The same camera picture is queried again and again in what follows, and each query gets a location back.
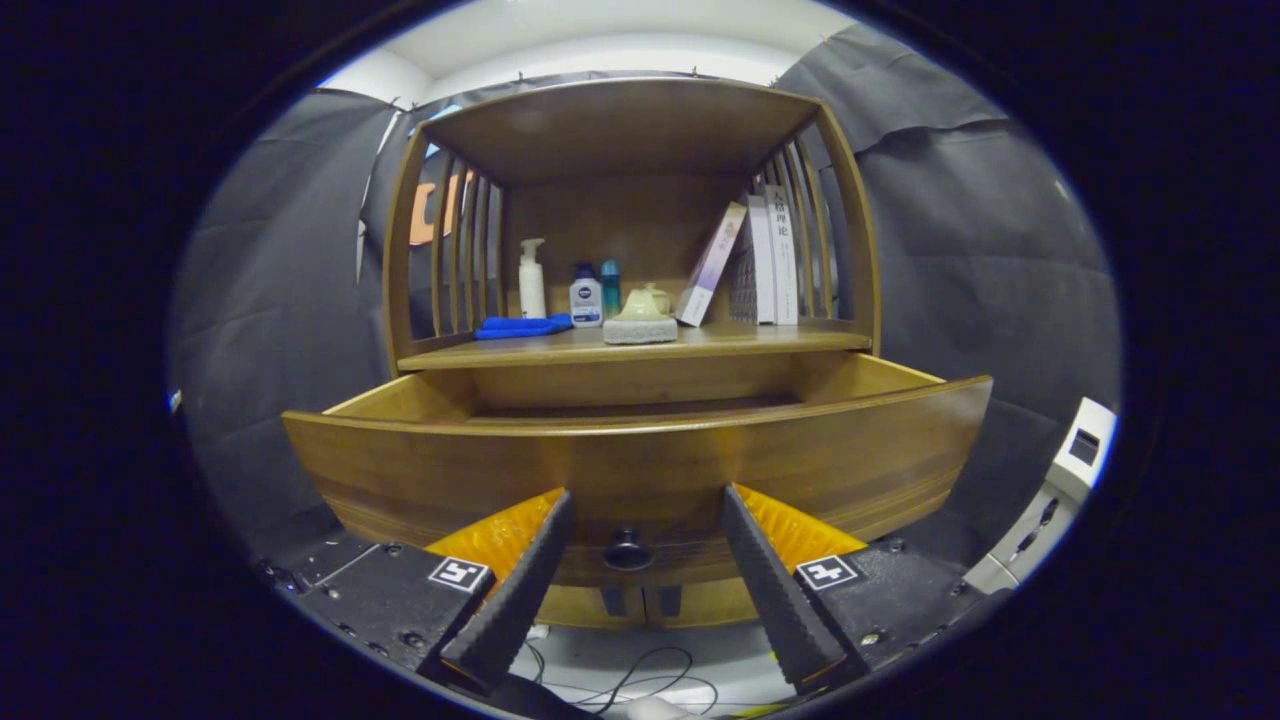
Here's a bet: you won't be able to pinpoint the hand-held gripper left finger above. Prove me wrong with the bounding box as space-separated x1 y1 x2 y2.
283 487 577 696

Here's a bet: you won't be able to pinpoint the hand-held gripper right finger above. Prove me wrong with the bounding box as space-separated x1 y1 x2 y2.
720 483 1006 698

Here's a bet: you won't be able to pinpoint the wooden drawer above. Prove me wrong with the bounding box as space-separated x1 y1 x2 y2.
282 350 994 589

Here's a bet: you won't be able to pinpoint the pale green handled sponge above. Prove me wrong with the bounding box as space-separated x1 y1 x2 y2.
603 288 679 346

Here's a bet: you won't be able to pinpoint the wooden countertop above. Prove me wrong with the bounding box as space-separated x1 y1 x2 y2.
397 318 874 372

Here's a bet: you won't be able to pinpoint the wooden cabinet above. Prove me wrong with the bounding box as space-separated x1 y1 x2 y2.
383 77 883 631

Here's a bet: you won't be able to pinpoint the blue cloth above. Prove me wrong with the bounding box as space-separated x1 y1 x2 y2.
474 313 575 341

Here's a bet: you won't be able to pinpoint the white lotion bottle blue cap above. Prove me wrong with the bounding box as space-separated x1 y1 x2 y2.
569 263 604 329

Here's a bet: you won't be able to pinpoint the white pump bottle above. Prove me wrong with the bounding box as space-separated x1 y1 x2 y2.
517 238 548 320

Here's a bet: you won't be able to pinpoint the dark patterned book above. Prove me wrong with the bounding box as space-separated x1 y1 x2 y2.
728 240 761 323

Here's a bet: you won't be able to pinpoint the white book black characters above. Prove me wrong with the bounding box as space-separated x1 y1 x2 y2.
764 184 800 326

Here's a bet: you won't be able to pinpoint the plain white book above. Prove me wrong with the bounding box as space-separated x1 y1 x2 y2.
747 193 777 326

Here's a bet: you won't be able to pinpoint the purple white book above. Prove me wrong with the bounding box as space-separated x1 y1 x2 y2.
676 201 749 328

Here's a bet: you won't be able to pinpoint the white grey machine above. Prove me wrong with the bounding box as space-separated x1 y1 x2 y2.
962 397 1119 596

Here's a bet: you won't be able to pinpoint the black cable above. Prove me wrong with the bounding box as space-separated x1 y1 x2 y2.
520 640 723 717

